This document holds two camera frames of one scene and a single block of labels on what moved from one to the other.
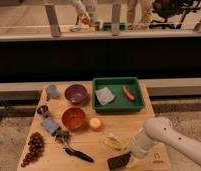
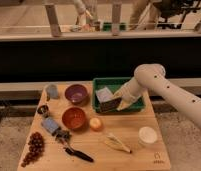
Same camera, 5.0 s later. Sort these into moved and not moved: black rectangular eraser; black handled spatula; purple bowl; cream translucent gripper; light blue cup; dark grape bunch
Moved: cream translucent gripper; black rectangular eraser
Not moved: light blue cup; purple bowl; dark grape bunch; black handled spatula
